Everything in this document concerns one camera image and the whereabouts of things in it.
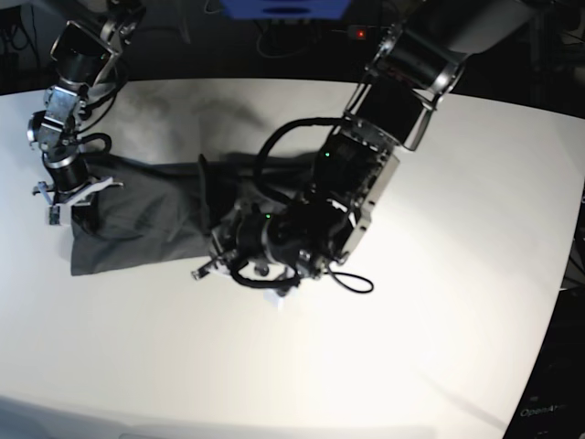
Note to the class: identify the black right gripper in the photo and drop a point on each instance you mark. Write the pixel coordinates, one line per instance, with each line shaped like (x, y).
(69, 175)

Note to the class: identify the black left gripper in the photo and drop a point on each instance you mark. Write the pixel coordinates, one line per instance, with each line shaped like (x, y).
(266, 241)

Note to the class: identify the dark grey T-shirt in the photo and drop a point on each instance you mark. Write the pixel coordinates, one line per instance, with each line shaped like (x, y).
(162, 213)

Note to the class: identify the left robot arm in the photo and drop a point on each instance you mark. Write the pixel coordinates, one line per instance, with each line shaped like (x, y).
(298, 208)

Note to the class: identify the black power strip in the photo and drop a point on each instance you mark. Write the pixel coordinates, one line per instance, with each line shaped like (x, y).
(366, 33)

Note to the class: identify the blue plastic box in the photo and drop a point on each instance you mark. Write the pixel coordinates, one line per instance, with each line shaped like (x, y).
(286, 9)

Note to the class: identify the black OpenArm base box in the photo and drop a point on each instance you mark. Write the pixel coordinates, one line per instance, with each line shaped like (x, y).
(552, 404)

